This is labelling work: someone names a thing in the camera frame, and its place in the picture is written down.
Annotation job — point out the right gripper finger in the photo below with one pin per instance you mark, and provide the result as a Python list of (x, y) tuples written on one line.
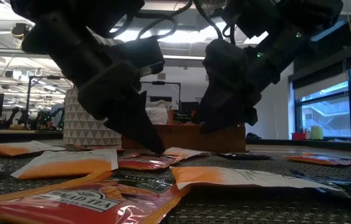
[(225, 93), (251, 110)]

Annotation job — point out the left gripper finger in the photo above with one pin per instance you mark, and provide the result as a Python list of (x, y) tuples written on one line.
[(122, 102)]

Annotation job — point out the white orange Tazo tea packet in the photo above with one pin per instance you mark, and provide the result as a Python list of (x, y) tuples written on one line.
[(188, 152), (157, 116), (225, 175), (69, 165), (13, 148), (163, 104)]

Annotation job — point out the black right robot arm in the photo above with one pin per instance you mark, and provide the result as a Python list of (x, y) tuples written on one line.
[(303, 18)]

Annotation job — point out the brown wooden tea organizer box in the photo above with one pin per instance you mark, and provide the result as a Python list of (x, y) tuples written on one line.
[(194, 138)]

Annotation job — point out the small black background object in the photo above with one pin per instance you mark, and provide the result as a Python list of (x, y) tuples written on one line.
[(253, 136)]

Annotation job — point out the small dark background monitor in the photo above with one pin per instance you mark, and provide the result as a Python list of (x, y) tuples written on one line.
[(189, 105)]

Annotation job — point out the white triangle-patterned plant pot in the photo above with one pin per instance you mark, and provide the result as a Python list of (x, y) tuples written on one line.
[(82, 130)]

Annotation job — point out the small red container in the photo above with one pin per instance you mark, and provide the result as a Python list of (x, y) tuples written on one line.
[(299, 136)]

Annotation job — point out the long ceiling light bar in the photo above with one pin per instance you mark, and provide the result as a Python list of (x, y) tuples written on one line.
[(7, 52)]

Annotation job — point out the background black robot arms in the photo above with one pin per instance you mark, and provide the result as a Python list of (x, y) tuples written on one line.
[(43, 119)]

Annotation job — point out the yellow-green cup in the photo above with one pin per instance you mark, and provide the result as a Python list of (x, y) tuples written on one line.
[(317, 133)]

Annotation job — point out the grey woven placemat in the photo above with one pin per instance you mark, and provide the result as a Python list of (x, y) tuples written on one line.
[(256, 211)]

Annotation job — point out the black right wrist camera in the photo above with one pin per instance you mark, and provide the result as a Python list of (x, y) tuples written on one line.
[(241, 21)]

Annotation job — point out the black background rig frame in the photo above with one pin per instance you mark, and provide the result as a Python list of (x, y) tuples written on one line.
[(28, 99)]

